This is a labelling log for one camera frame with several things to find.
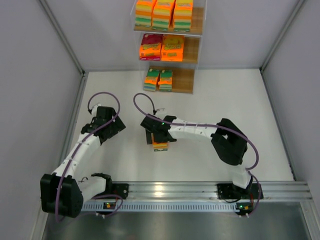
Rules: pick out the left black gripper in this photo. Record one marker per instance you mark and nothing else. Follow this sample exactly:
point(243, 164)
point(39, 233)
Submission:
point(115, 125)

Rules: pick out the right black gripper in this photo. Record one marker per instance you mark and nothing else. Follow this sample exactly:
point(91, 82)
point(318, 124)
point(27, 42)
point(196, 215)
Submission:
point(149, 136)

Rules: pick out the orange yellow sponge pack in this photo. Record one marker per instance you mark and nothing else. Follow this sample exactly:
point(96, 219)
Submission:
point(160, 147)

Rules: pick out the small green orange sponge pack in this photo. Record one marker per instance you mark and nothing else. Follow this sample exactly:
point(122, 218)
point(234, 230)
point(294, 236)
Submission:
point(165, 81)

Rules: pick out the pink Scrub Mommy box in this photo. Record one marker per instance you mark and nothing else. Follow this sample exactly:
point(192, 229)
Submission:
point(150, 47)

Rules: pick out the orange Scrub Daddy box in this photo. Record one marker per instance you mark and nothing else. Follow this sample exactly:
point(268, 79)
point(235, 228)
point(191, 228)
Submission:
point(172, 48)

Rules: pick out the orange sponge box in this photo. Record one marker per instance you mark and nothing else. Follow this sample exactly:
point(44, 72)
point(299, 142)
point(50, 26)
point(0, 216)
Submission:
point(182, 15)

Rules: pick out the orange sponge pack label side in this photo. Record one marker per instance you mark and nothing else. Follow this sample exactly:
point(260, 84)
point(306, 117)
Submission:
point(143, 12)

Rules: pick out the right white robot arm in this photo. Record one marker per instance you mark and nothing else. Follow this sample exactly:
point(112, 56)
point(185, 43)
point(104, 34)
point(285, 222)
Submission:
point(225, 138)

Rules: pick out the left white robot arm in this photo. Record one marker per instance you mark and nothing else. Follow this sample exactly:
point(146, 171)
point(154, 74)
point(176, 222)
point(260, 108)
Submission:
point(77, 162)

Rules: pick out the clear acrylic shelf unit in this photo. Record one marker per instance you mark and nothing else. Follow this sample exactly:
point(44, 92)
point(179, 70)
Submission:
point(144, 65)

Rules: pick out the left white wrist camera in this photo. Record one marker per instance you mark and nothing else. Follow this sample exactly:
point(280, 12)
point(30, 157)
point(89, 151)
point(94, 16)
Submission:
point(94, 109)

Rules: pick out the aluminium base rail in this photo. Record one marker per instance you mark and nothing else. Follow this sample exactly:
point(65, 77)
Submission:
point(194, 197)

